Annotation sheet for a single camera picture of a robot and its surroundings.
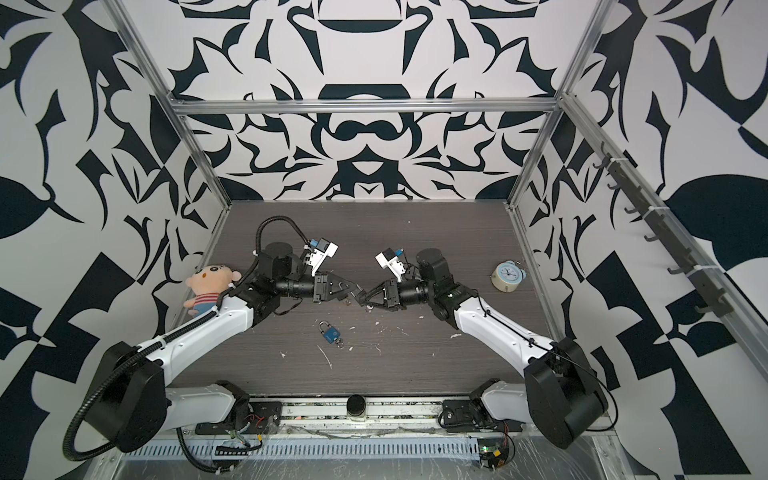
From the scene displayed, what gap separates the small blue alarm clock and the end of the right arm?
1.42 feet

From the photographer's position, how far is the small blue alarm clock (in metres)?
0.96

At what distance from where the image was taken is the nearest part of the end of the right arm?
67 centimetres
